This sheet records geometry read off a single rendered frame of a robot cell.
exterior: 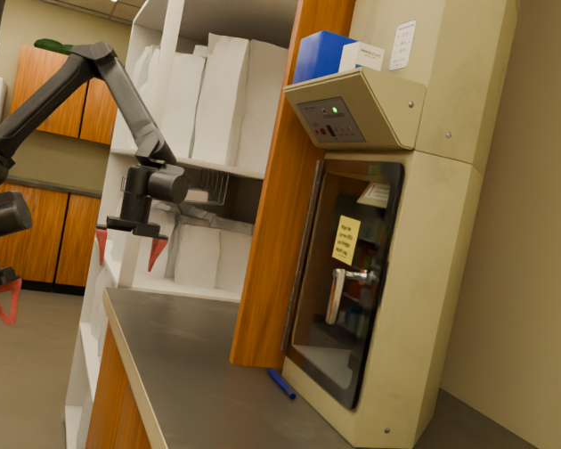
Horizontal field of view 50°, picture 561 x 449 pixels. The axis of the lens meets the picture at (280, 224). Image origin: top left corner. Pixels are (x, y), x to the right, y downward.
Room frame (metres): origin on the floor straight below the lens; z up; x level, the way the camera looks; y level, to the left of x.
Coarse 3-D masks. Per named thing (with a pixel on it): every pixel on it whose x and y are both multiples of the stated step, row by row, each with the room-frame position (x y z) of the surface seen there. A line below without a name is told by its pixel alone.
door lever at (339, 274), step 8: (336, 272) 0.95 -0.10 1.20; (344, 272) 0.95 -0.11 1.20; (352, 272) 0.96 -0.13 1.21; (360, 272) 0.98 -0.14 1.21; (336, 280) 0.95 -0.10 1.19; (344, 280) 0.95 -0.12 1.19; (360, 280) 0.97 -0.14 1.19; (336, 288) 0.95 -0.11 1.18; (336, 296) 0.95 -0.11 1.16; (336, 304) 0.95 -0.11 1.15; (328, 312) 0.96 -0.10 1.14; (336, 312) 0.95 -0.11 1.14; (328, 320) 0.95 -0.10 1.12; (336, 320) 0.95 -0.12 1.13
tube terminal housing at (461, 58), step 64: (384, 0) 1.11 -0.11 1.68; (448, 0) 0.93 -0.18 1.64; (512, 0) 1.03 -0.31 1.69; (384, 64) 1.07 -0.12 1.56; (448, 64) 0.94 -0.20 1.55; (448, 128) 0.95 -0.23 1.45; (448, 192) 0.96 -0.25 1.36; (448, 256) 0.97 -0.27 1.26; (384, 320) 0.93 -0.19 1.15; (448, 320) 1.08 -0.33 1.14; (384, 384) 0.94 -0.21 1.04
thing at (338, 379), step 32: (352, 160) 1.09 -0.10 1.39; (320, 192) 1.19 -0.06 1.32; (352, 192) 1.06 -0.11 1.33; (384, 192) 0.96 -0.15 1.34; (320, 224) 1.16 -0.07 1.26; (384, 224) 0.95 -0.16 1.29; (320, 256) 1.14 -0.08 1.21; (384, 256) 0.93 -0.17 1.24; (320, 288) 1.11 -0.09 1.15; (352, 288) 1.00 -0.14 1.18; (320, 320) 1.09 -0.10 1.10; (352, 320) 0.98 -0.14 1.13; (288, 352) 1.19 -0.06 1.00; (320, 352) 1.06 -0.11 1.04; (352, 352) 0.96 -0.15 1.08; (320, 384) 1.04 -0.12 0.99; (352, 384) 0.94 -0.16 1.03
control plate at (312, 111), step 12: (300, 108) 1.16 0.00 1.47; (312, 108) 1.11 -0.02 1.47; (324, 108) 1.06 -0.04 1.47; (336, 108) 1.03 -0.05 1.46; (312, 120) 1.14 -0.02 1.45; (324, 120) 1.10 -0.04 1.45; (336, 120) 1.06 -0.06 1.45; (348, 120) 1.01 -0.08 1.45; (336, 132) 1.08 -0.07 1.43; (348, 132) 1.04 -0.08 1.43; (360, 132) 1.00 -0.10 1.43
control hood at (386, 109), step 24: (360, 72) 0.89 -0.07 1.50; (288, 96) 1.18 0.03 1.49; (312, 96) 1.08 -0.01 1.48; (336, 96) 1.00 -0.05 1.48; (360, 96) 0.93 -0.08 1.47; (384, 96) 0.90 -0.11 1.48; (408, 96) 0.92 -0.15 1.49; (360, 120) 0.98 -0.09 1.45; (384, 120) 0.91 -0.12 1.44; (408, 120) 0.92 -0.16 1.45; (336, 144) 1.12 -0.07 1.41; (360, 144) 1.04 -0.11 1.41; (384, 144) 0.96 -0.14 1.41; (408, 144) 0.93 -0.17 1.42
